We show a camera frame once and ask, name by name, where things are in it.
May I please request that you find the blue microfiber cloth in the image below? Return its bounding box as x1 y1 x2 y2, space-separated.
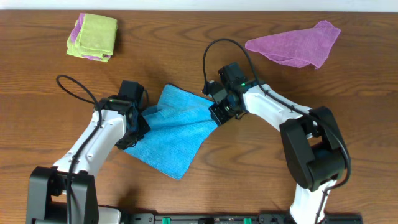
124 84 218 180

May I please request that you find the folded green cloth top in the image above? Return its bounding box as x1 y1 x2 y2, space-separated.
74 13 118 61

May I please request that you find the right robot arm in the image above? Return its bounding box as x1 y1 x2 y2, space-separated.
202 63 350 223

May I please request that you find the folded purple cloth in stack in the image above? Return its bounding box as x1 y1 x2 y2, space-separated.
68 13 111 61

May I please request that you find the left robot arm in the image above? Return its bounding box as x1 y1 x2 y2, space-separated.
26 80 150 223

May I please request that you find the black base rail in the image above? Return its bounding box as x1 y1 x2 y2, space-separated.
120 212 363 224

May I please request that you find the folded green cloth bottom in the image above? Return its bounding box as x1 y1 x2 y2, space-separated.
66 19 111 63

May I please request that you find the purple microfiber cloth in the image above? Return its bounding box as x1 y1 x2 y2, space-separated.
245 20 341 69

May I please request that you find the folded green cloth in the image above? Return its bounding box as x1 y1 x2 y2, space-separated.
66 19 111 63
74 13 118 61

